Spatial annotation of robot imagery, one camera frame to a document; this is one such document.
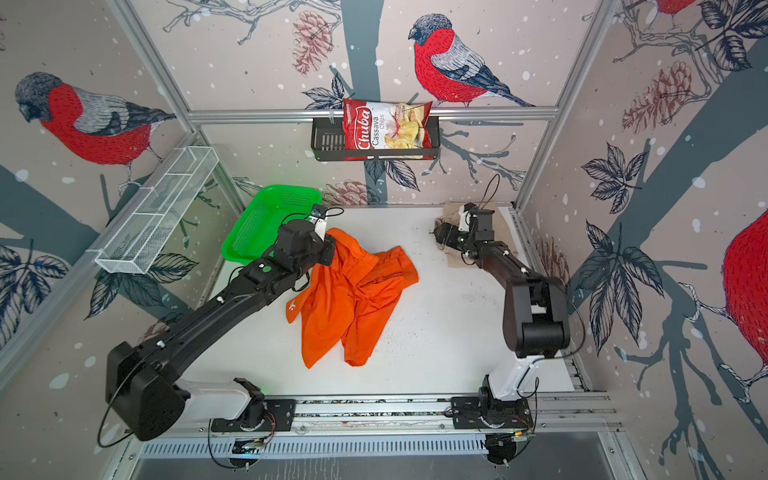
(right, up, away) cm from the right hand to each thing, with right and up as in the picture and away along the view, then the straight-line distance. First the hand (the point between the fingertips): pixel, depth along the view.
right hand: (439, 236), depth 95 cm
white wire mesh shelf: (-78, +5, -19) cm, 80 cm away
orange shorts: (-28, -19, -6) cm, 35 cm away
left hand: (-33, +1, -18) cm, 37 cm away
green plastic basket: (-68, -1, +15) cm, 70 cm away
